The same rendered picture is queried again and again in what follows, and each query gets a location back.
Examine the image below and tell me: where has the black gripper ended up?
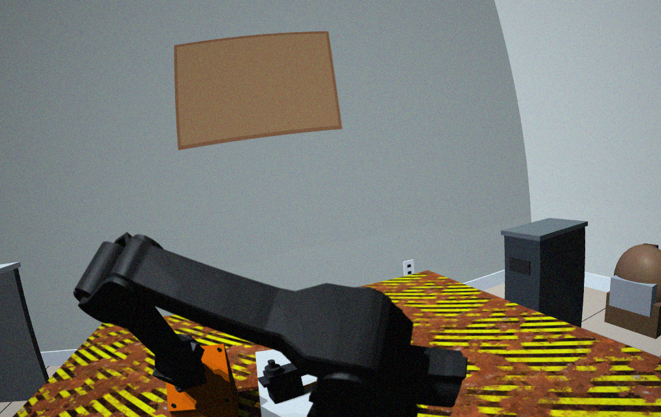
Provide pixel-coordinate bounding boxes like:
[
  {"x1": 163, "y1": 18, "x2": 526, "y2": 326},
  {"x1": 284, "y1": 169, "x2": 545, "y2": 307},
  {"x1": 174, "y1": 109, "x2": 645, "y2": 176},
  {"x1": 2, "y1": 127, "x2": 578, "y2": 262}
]
[{"x1": 307, "y1": 382, "x2": 371, "y2": 417}]

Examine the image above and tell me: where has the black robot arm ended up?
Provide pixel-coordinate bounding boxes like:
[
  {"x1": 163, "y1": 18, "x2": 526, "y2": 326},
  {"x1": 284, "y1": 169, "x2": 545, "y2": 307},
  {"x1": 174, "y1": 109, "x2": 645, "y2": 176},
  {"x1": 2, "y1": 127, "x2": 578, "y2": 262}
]
[{"x1": 73, "y1": 232, "x2": 468, "y2": 417}]

